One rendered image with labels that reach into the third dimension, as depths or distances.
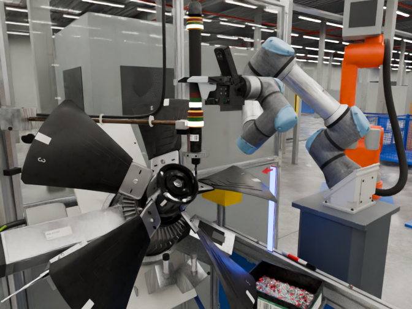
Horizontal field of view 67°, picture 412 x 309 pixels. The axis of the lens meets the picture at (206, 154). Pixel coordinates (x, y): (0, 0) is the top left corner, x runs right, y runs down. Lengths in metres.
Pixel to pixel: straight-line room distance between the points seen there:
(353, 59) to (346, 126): 3.38
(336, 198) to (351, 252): 0.20
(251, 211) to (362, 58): 3.00
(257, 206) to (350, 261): 1.06
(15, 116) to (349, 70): 4.16
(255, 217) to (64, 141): 1.67
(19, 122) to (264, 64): 0.89
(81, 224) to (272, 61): 0.89
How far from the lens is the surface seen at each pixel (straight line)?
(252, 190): 0.97
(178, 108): 1.03
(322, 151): 1.36
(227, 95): 0.91
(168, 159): 0.90
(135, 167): 0.83
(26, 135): 1.19
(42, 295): 1.66
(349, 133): 1.33
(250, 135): 1.02
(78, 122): 0.83
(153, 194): 0.81
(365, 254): 1.34
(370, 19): 4.62
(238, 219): 2.15
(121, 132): 1.19
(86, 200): 1.03
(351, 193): 1.31
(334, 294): 1.15
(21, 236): 0.85
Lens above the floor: 1.45
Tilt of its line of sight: 11 degrees down
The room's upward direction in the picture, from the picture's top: straight up
